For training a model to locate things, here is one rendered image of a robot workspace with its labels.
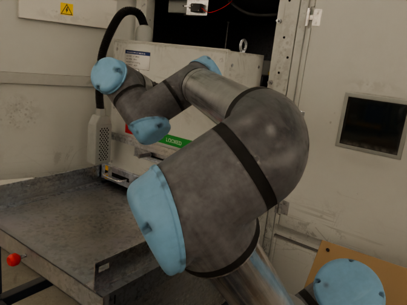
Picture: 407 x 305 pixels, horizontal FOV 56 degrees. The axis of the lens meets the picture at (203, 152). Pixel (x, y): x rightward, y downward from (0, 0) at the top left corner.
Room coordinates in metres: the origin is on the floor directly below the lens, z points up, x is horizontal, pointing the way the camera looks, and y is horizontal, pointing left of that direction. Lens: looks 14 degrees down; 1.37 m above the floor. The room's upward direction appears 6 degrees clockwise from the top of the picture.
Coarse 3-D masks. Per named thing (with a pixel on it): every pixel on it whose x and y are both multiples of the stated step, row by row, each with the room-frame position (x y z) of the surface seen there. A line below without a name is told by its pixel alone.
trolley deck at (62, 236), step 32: (96, 192) 1.31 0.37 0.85; (0, 224) 1.00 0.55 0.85; (32, 224) 1.02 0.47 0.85; (64, 224) 1.04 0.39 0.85; (96, 224) 1.06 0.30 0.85; (128, 224) 1.08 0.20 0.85; (32, 256) 0.88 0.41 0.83; (64, 256) 0.86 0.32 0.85; (96, 256) 0.88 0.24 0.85; (64, 288) 0.80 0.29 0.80; (128, 288) 0.78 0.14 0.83
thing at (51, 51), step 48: (0, 0) 1.38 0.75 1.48; (48, 0) 1.44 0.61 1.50; (96, 0) 1.54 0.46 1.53; (0, 48) 1.38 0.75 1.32; (48, 48) 1.47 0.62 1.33; (96, 48) 1.57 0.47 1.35; (0, 96) 1.38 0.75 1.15; (48, 96) 1.47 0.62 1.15; (0, 144) 1.37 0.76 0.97; (48, 144) 1.47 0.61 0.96
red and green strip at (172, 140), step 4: (128, 132) 1.36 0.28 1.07; (164, 136) 1.26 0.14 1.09; (168, 136) 1.25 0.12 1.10; (172, 136) 1.24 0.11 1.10; (160, 140) 1.27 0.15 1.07; (164, 140) 1.26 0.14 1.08; (168, 140) 1.25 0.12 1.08; (172, 140) 1.24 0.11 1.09; (176, 140) 1.23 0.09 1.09; (180, 140) 1.22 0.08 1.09; (184, 140) 1.21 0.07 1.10; (188, 140) 1.20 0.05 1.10; (168, 144) 1.25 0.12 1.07; (172, 144) 1.24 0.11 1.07; (176, 144) 1.23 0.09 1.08; (180, 144) 1.22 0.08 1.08; (184, 144) 1.21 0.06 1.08
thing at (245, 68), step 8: (120, 40) 1.40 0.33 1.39; (128, 40) 1.38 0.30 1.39; (200, 48) 1.20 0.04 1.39; (208, 48) 1.18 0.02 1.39; (216, 48) 1.16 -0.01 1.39; (232, 56) 1.16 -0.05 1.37; (240, 56) 1.20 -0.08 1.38; (248, 56) 1.24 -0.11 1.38; (256, 56) 1.28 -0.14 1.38; (232, 64) 1.16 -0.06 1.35; (240, 64) 1.21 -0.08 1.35; (248, 64) 1.25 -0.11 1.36; (256, 64) 1.29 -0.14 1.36; (232, 72) 1.17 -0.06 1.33; (240, 72) 1.21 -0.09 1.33; (248, 72) 1.25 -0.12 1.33; (256, 72) 1.29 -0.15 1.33; (240, 80) 1.22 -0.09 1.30; (248, 80) 1.26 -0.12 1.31; (256, 80) 1.30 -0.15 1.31
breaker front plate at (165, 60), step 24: (120, 48) 1.40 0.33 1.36; (144, 48) 1.33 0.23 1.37; (168, 48) 1.27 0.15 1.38; (192, 48) 1.22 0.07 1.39; (144, 72) 1.33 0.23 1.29; (168, 72) 1.27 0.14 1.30; (120, 120) 1.39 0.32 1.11; (192, 120) 1.20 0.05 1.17; (120, 144) 1.39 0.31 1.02; (144, 168) 1.31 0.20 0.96
